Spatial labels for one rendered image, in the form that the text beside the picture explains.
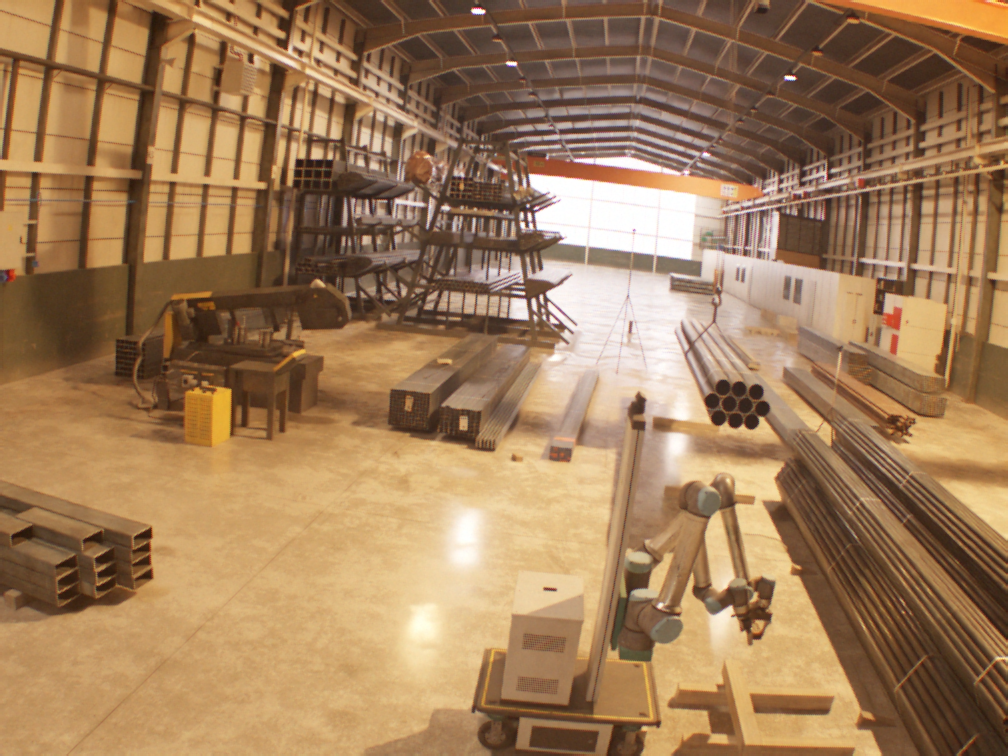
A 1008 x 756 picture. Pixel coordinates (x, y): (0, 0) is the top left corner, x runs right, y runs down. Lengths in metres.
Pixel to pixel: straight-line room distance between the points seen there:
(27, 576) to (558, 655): 3.35
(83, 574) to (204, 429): 4.23
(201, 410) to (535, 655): 6.10
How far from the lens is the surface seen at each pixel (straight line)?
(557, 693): 4.30
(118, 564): 5.81
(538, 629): 4.13
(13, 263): 12.25
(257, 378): 9.91
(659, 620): 3.92
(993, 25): 12.43
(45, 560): 5.53
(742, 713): 4.79
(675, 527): 4.61
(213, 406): 9.48
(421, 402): 10.64
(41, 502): 6.25
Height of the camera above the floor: 2.56
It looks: 10 degrees down
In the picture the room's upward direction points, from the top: 5 degrees clockwise
